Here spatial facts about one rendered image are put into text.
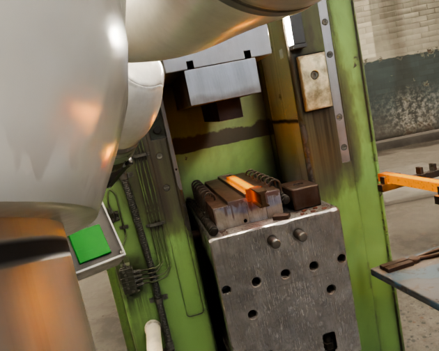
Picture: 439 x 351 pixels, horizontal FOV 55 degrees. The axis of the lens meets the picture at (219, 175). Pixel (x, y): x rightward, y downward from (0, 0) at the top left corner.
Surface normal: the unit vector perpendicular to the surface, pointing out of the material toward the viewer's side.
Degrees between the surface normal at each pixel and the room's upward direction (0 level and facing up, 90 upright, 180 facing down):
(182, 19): 135
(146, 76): 79
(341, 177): 90
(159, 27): 120
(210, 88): 90
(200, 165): 90
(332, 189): 90
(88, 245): 60
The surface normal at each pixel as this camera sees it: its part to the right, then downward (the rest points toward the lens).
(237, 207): 0.18, 0.12
